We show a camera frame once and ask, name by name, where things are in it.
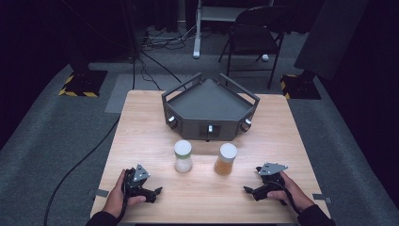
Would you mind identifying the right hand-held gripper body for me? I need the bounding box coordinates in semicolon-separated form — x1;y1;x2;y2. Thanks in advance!
255;162;289;202

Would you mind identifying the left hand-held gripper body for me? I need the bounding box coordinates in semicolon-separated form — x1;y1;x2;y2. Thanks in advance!
123;163;158;203

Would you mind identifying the orange powder jar white lid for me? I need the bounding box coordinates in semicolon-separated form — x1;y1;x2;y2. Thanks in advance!
214;142;238;176

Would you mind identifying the white powder jar green band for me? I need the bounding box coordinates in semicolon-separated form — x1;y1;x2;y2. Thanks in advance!
173;139;194;173

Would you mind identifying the dark grey corner rack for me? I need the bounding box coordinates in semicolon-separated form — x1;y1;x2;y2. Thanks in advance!
161;72;261;143

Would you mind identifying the person's left hand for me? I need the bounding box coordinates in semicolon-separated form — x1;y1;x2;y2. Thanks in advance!
101;169;147;219

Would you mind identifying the person's right hand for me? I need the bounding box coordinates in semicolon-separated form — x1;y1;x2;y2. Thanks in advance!
266;171;316;212

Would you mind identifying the grey tape strip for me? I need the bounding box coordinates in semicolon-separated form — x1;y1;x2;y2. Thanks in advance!
311;193;333;204
93;188;110;199

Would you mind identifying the black yellow striped stand base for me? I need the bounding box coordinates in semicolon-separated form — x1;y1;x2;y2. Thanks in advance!
57;59;108;98
279;70;322;101

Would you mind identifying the black folding chair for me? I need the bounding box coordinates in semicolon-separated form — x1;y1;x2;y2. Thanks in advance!
217;5;295;90

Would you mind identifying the black stand pole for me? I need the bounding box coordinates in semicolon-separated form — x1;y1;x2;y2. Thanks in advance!
119;0;141;64

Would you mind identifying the dark tilted panel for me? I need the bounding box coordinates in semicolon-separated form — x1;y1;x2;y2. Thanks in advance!
293;0;372;81

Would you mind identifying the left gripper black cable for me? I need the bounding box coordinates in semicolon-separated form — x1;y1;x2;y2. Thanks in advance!
117;169;130;220

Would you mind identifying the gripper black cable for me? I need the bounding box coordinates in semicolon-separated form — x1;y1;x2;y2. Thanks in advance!
117;169;130;220
272;180;303;216

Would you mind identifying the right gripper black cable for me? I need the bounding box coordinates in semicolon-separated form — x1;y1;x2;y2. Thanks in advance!
272;180;303;216

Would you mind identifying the thick black floor cable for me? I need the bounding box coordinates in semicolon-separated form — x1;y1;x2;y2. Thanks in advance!
42;115;122;226

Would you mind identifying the thin black floor cable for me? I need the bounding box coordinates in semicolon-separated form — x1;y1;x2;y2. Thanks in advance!
132;50;188;92

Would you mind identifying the bundle of floor cables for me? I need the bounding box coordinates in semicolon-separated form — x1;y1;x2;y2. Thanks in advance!
141;24;198;52

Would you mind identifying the white desk frame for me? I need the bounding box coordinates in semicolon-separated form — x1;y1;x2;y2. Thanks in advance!
191;0;275;60

